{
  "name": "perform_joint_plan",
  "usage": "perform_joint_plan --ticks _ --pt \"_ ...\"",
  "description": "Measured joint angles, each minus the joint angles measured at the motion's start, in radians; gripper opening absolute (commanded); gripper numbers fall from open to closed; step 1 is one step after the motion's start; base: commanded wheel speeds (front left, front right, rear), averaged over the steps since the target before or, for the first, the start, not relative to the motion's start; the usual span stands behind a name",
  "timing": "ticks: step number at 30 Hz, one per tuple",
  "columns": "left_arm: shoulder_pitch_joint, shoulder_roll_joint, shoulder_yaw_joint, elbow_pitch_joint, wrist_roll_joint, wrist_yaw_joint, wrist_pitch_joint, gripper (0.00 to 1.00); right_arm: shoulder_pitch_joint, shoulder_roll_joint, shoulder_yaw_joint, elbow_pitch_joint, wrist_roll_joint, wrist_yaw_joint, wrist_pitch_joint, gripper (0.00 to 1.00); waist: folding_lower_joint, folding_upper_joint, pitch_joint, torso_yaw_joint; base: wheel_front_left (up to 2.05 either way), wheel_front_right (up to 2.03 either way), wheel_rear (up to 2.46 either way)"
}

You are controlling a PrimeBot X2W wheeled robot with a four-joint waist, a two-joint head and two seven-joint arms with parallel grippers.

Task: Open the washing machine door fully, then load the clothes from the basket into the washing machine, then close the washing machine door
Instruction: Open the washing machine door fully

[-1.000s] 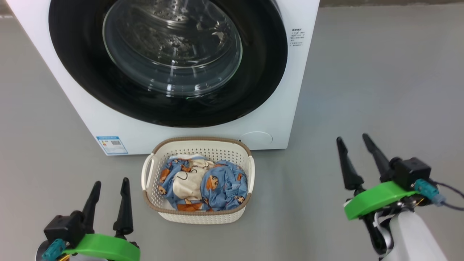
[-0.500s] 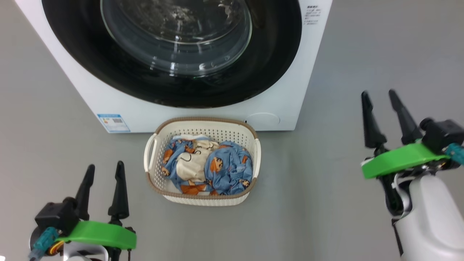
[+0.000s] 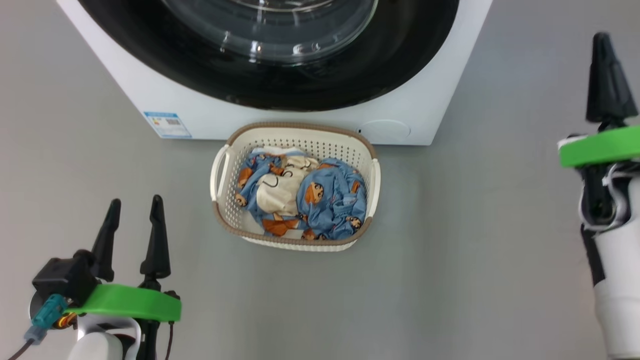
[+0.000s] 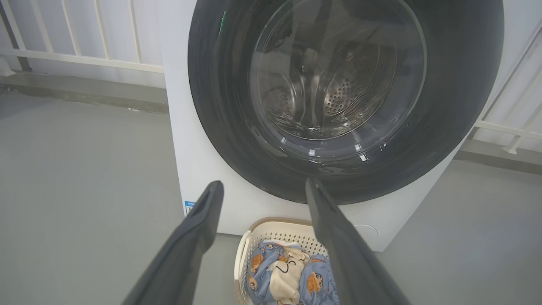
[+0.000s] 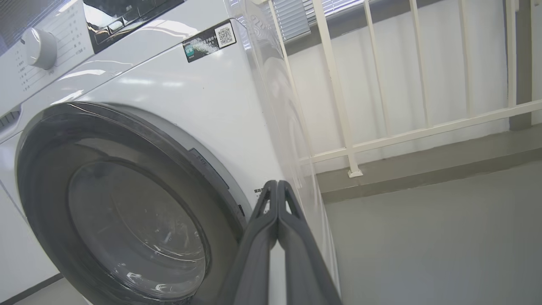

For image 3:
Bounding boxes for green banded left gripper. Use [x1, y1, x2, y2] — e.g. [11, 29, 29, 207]
[62, 194, 182, 322]

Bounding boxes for cream perforated laundry basket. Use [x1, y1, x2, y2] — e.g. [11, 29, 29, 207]
[210, 121, 382, 252]

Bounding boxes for blue cartoon print pants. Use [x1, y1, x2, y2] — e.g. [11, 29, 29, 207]
[297, 157, 368, 241]

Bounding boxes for white washing machine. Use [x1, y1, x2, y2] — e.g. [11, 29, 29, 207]
[56, 0, 493, 147]

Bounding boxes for thin black cable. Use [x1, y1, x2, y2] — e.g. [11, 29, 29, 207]
[0, 339, 37, 360]

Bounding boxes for black round glass machine door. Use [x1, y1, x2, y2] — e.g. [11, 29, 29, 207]
[77, 0, 460, 112]

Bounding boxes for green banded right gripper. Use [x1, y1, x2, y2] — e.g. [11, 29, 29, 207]
[557, 32, 640, 227]

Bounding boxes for round white filter cover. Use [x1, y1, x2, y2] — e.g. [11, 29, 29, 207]
[362, 119, 412, 143]

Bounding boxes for teal cable connector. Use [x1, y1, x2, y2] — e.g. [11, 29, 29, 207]
[25, 294, 68, 346]

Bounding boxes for blue cream cartoon print top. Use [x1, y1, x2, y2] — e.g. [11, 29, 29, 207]
[235, 147, 321, 238]

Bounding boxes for blue energy label sticker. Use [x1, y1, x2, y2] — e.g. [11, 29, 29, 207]
[143, 111, 192, 139]

